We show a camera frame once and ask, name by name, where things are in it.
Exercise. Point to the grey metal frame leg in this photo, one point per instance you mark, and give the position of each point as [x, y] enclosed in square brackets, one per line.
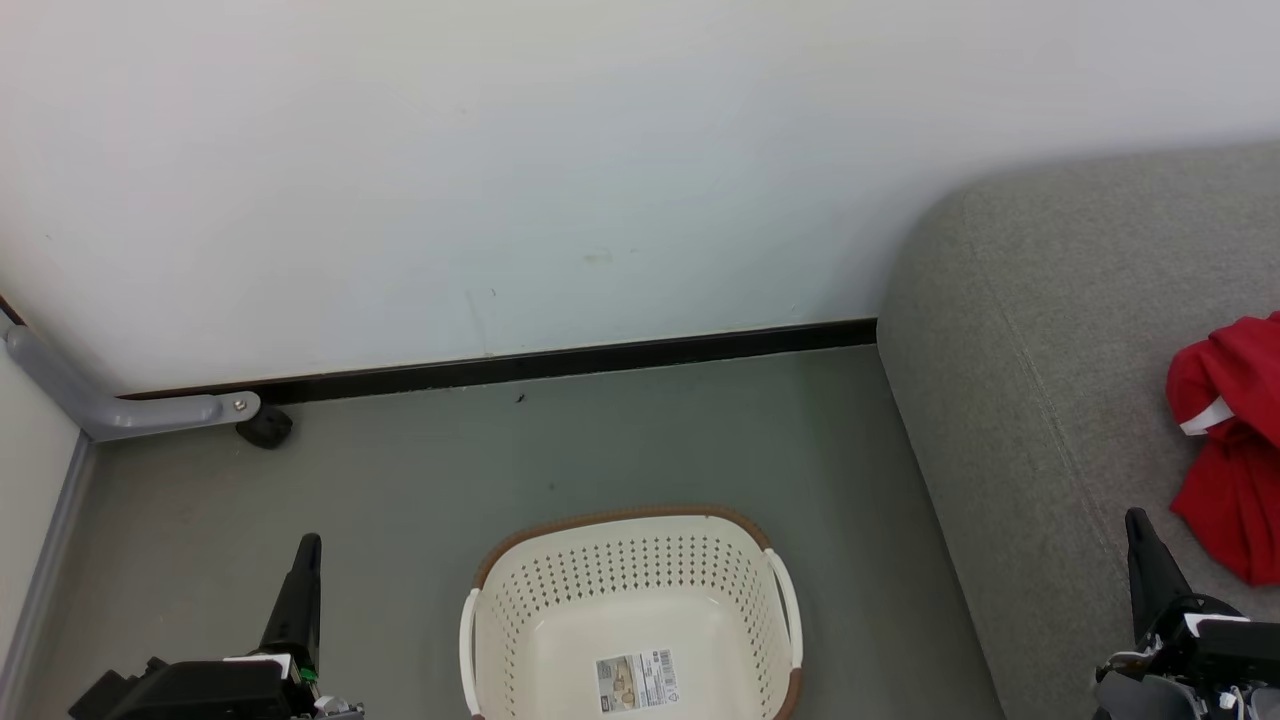
[110, 410]

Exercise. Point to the black wall baseboard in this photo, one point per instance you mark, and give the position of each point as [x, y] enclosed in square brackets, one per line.
[550, 360]

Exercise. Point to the red jersey with printed number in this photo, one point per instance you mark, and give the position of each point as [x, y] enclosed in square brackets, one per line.
[1235, 500]

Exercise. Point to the grey fabric sofa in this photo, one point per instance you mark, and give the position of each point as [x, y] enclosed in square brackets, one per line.
[1030, 400]

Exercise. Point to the cream perforated laundry basket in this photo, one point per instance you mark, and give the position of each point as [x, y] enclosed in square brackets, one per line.
[620, 590]

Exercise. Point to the black caster wheel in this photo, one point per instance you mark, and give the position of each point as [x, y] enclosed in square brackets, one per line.
[265, 428]

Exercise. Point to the paper label sticker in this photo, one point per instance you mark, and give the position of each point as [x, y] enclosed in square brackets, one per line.
[637, 682]

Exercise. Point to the grey panel edge trim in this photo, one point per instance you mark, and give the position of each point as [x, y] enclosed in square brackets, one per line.
[50, 560]

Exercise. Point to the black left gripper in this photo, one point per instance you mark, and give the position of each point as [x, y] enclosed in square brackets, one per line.
[220, 690]

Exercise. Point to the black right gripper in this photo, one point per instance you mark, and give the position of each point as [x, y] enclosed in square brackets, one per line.
[1220, 650]

